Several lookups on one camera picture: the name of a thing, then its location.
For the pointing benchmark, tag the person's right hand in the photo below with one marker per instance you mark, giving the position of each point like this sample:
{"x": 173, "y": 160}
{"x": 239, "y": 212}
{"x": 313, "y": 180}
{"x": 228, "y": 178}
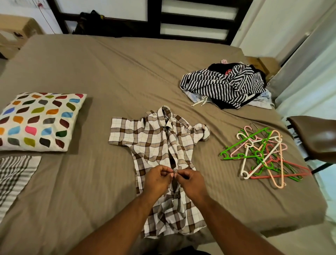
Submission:
{"x": 193, "y": 185}

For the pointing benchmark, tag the person's left hand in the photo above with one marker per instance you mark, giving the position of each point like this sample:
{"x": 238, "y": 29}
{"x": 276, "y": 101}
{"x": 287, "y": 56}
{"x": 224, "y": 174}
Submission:
{"x": 157, "y": 181}

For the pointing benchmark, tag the brown white plaid shirt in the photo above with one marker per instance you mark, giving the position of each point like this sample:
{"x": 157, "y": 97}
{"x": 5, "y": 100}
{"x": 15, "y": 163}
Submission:
{"x": 152, "y": 142}

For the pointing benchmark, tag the pile of coloured plastic hangers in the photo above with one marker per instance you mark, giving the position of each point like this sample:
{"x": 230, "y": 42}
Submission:
{"x": 262, "y": 157}

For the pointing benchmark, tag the black white striped garment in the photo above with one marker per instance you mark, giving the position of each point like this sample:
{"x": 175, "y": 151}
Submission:
{"x": 220, "y": 84}

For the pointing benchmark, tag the light blue garment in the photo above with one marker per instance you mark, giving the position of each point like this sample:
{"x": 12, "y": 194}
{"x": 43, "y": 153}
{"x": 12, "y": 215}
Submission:
{"x": 265, "y": 100}

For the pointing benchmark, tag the person's left forearm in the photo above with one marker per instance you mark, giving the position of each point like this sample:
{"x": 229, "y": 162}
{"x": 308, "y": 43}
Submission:
{"x": 113, "y": 228}

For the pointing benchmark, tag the person's right forearm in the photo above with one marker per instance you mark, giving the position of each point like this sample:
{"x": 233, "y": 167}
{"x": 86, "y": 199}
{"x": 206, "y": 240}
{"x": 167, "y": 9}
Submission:
{"x": 236, "y": 231}

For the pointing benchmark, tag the bed with taupe sheet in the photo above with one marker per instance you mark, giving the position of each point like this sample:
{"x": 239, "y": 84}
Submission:
{"x": 115, "y": 79}

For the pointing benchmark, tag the cardboard boxes left of bed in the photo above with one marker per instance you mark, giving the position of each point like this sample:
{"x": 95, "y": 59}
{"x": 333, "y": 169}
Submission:
{"x": 18, "y": 29}

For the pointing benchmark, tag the brown chair with black legs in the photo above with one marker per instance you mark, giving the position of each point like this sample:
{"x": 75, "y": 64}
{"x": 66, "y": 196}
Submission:
{"x": 315, "y": 136}

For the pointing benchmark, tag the colourful leaf print pillow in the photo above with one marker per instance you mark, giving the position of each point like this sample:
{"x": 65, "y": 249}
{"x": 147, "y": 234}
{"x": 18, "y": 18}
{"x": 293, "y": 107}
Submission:
{"x": 39, "y": 121}

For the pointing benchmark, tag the cardboard box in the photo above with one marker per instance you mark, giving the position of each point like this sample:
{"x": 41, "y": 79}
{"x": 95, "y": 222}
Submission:
{"x": 270, "y": 65}
{"x": 251, "y": 62}

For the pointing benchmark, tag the grey checked towel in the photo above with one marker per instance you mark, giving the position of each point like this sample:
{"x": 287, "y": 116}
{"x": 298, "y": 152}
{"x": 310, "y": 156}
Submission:
{"x": 13, "y": 176}

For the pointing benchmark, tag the black slatted headboard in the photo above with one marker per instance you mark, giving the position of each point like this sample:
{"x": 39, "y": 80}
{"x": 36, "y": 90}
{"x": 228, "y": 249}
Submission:
{"x": 155, "y": 21}

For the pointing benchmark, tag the sheer white curtain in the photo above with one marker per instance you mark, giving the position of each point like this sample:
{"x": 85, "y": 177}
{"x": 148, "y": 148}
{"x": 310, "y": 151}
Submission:
{"x": 304, "y": 68}

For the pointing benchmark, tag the black bag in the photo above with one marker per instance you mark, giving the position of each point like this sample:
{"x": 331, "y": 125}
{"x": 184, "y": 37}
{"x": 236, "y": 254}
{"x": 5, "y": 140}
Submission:
{"x": 99, "y": 25}

